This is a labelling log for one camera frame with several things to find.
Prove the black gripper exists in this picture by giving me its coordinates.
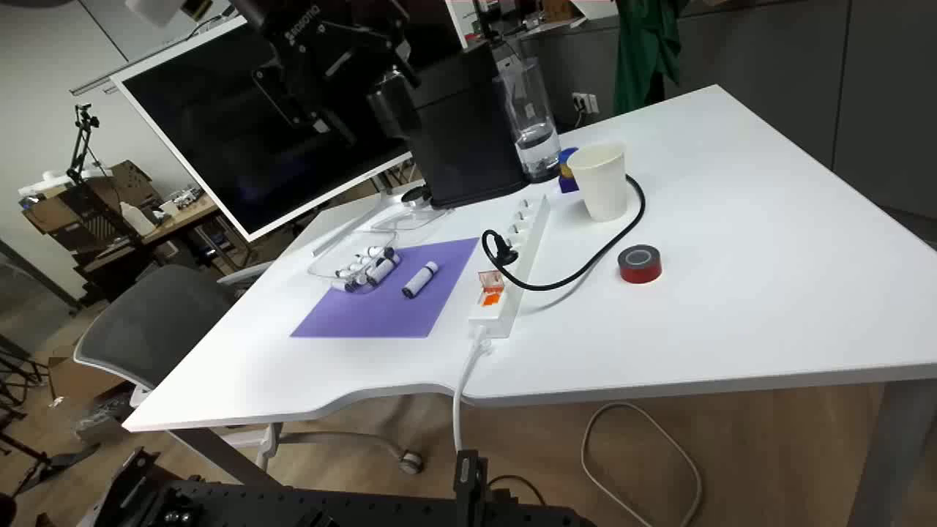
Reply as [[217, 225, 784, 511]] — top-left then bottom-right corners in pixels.
[[232, 0, 409, 134]]

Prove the white vial with black cap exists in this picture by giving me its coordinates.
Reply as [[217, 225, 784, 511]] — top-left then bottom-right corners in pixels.
[[400, 260, 438, 299]]

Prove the large black monitor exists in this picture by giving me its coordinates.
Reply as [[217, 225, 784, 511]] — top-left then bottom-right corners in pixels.
[[107, 11, 425, 245]]

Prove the black coffee machine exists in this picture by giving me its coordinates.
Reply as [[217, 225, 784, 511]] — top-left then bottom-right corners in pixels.
[[370, 46, 526, 207]]

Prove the clear water tank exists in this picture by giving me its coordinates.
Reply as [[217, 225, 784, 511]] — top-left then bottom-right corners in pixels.
[[498, 55, 560, 181]]

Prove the purple mat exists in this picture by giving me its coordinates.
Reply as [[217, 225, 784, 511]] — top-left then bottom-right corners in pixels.
[[295, 236, 476, 339]]

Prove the black tripod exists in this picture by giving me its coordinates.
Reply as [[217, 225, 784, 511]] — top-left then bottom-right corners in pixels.
[[68, 106, 99, 184]]

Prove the blue and yellow box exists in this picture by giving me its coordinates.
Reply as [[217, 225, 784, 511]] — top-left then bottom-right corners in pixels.
[[560, 145, 579, 192]]

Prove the wooden shelf with clutter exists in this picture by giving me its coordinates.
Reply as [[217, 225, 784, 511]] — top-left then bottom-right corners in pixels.
[[20, 160, 249, 302]]

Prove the white paper cup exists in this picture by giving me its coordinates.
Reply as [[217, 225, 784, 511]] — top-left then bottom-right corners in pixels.
[[569, 144, 630, 223]]

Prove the white power strip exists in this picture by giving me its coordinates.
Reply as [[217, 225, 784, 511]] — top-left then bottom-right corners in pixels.
[[469, 195, 550, 339]]

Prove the grey office chair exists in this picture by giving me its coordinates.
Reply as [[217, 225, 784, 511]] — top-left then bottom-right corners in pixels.
[[74, 264, 233, 388]]

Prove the green cloth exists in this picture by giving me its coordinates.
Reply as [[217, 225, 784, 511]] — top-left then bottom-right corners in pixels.
[[614, 0, 689, 112]]

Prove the red tape roll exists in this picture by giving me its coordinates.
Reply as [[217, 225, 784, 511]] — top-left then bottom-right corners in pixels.
[[618, 242, 661, 283]]

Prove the white table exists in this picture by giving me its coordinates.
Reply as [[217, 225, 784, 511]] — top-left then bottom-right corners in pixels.
[[125, 84, 937, 432]]

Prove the black power cable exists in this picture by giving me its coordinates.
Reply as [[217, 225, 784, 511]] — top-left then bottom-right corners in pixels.
[[479, 173, 651, 292]]

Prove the white power strip cord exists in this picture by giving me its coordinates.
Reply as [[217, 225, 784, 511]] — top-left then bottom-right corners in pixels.
[[447, 331, 493, 462]]

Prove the black perforated rail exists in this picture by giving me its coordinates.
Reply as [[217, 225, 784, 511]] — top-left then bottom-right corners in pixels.
[[91, 451, 594, 527]]

